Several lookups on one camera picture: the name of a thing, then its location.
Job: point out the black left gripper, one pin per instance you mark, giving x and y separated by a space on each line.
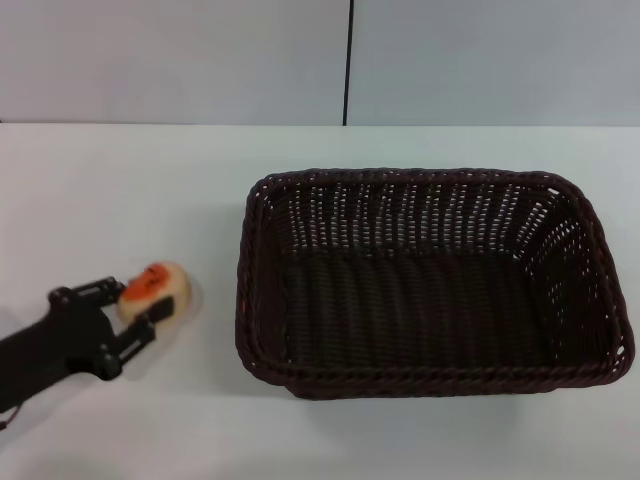
65 335

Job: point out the bun with orange top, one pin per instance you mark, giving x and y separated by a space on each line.
165 282

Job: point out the dark brown woven basket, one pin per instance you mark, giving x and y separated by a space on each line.
425 310

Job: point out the black vertical wall strip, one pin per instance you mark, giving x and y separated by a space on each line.
348 60

